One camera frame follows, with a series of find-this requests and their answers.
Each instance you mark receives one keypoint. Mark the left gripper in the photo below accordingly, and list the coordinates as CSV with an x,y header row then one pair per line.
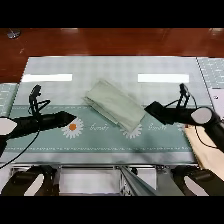
x,y
56,119

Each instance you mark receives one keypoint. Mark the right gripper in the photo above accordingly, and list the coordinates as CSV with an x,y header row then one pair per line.
x,y
161,113

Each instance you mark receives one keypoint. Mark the pale green shirt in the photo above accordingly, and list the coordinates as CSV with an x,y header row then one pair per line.
x,y
115,105

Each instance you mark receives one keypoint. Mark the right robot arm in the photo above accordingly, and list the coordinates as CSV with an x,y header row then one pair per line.
x,y
208,121

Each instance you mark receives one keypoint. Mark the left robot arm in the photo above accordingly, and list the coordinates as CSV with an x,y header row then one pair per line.
x,y
20,126

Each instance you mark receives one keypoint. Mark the beige garment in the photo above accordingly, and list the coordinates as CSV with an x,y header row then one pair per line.
x,y
206,153

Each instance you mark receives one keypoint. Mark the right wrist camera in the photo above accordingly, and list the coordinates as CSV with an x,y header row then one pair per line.
x,y
183,90

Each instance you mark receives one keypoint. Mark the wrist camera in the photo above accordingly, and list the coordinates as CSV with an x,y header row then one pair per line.
x,y
34,93
183,90

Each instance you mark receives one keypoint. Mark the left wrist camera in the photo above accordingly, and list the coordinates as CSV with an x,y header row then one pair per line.
x,y
34,93

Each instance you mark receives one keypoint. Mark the silver frame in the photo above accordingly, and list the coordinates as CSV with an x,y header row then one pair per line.
x,y
137,186

